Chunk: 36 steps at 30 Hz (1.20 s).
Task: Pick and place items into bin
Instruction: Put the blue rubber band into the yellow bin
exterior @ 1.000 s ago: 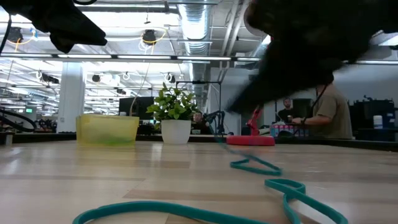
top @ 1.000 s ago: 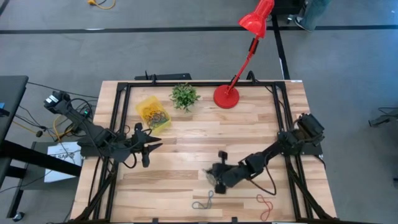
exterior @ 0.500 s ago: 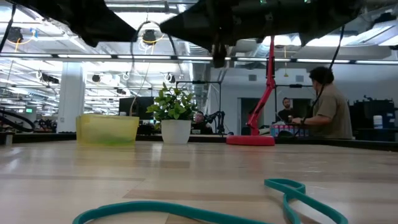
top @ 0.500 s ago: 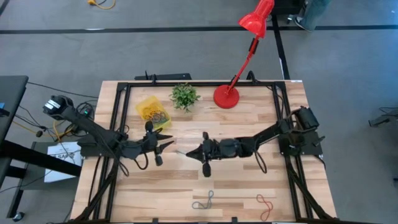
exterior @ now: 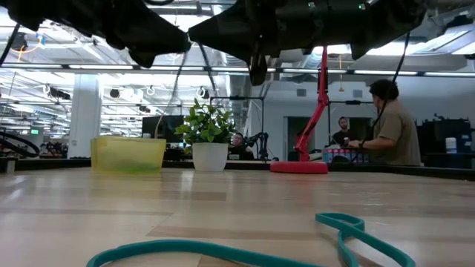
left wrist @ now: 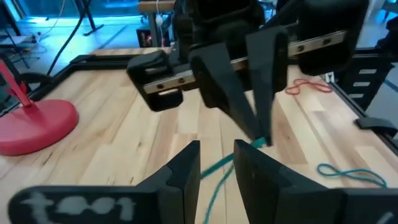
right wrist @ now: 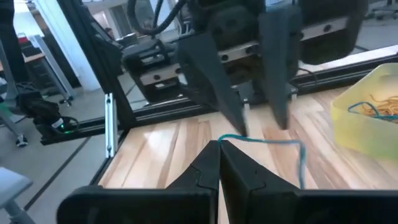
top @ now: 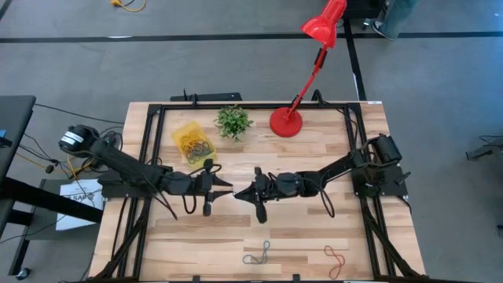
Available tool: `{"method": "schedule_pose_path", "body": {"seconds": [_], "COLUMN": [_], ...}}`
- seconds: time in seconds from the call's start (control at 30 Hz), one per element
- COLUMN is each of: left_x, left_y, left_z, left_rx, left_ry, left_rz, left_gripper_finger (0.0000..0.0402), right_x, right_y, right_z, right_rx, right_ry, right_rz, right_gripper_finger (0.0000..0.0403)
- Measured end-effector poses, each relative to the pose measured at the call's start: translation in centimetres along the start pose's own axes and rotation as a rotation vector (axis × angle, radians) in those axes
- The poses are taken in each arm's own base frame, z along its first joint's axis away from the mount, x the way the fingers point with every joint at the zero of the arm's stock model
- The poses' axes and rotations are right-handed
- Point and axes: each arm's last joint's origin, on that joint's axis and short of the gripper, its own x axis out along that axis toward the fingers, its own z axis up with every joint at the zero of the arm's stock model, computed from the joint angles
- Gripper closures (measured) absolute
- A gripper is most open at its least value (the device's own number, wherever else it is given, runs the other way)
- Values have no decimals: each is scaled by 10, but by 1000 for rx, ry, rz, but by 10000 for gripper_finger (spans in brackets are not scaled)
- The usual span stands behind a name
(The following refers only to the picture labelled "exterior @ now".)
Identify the black computer monitor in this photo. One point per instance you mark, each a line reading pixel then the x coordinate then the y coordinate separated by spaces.
pixel 156 128

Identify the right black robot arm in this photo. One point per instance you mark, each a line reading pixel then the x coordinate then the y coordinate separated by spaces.
pixel 389 22

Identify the person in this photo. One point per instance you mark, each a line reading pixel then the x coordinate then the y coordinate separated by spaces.
pixel 343 137
pixel 237 142
pixel 397 133

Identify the black background robot arm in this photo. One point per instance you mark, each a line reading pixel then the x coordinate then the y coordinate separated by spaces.
pixel 261 144

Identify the yellow translucent plastic bin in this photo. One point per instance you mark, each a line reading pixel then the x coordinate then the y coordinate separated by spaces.
pixel 128 155

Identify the red desk lamp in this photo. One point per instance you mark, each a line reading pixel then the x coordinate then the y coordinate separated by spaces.
pixel 298 167

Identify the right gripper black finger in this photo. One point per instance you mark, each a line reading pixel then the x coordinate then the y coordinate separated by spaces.
pixel 237 29
pixel 258 68

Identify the white pillar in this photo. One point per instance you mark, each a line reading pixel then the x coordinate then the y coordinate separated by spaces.
pixel 85 118

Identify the green potted plant white pot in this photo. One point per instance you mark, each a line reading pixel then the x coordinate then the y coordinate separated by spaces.
pixel 209 155

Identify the green exit sign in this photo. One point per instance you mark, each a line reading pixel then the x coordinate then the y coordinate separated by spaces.
pixel 35 131

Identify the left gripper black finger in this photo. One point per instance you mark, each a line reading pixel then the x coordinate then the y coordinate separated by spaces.
pixel 156 37
pixel 143 57

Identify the black machine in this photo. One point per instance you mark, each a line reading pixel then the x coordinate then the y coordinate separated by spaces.
pixel 434 141

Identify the colourful printed box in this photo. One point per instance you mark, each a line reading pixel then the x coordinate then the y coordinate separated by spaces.
pixel 334 155

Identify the teal rubber band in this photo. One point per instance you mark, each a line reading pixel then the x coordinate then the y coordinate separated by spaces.
pixel 178 244

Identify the white plastic container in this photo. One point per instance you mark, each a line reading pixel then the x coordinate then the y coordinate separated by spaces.
pixel 451 146

